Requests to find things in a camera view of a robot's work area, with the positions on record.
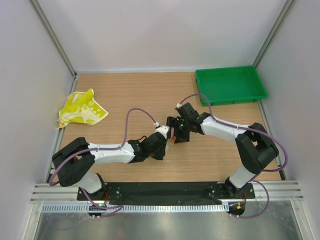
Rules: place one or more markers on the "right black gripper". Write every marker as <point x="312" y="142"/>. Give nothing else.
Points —
<point x="172" y="121"/>

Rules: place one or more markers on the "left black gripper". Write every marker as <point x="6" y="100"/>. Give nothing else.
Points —
<point x="159" y="156"/>

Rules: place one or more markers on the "blue polka dot towel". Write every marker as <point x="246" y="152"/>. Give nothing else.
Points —
<point x="172" y="135"/>

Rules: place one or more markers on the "yellow green patterned towel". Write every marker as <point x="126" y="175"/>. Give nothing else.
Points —
<point x="81" y="108"/>

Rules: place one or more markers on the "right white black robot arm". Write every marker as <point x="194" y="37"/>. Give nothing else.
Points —
<point x="256" y="150"/>

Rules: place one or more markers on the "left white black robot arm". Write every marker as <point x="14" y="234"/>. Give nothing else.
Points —
<point x="73" y="162"/>

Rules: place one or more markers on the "green plastic tray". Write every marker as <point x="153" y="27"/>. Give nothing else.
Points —
<point x="230" y="85"/>

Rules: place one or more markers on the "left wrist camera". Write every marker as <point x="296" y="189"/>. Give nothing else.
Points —
<point x="163" y="132"/>

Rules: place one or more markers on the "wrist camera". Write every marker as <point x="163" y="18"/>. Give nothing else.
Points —
<point x="187" y="112"/>
<point x="163" y="132"/>

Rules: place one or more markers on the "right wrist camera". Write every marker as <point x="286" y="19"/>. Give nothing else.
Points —
<point x="187" y="112"/>

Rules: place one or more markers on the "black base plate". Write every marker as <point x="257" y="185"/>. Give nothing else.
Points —
<point x="161" y="191"/>

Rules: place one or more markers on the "slotted cable duct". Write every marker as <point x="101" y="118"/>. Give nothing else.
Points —
<point x="88" y="208"/>

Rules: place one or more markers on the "aluminium frame rail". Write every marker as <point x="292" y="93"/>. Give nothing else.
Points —
<point x="283" y="190"/>

